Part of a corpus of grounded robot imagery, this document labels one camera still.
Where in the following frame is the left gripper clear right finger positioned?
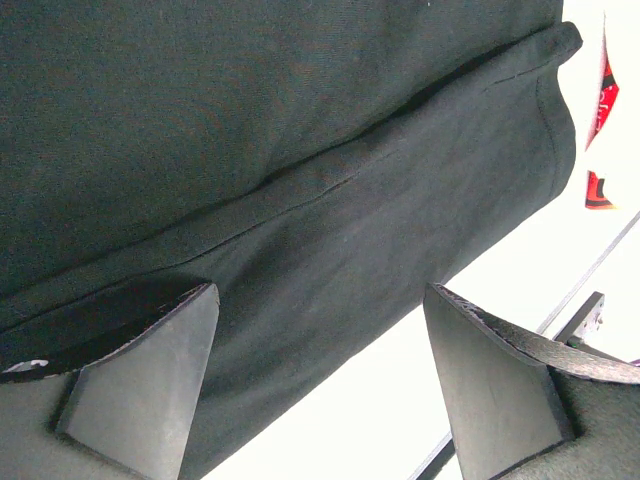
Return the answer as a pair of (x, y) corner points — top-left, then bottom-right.
(423, 282), (640, 480)

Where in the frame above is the left gripper clear left finger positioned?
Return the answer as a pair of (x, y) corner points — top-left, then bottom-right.
(1, 282), (219, 479)

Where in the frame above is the black t shirt daisy logo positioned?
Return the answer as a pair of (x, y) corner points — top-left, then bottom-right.
(1, 1), (582, 479)

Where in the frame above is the red white folded shirt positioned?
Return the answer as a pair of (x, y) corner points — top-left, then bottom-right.
(583, 14), (621, 211)

